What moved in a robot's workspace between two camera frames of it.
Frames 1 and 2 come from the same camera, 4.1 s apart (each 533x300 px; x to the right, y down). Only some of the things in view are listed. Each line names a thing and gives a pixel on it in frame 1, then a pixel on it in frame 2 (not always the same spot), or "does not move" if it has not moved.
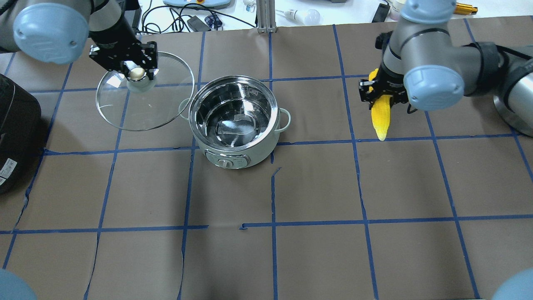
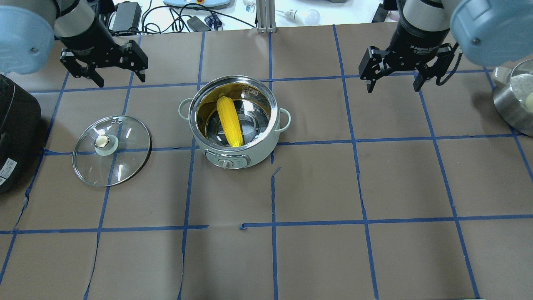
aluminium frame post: [266, 16] does not move
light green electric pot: [237, 119] does not move
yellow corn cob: [380, 109] → [231, 121]
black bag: [20, 130] does not move
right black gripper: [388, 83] → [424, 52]
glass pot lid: [127, 109] → [112, 151]
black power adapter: [197, 25] does not move
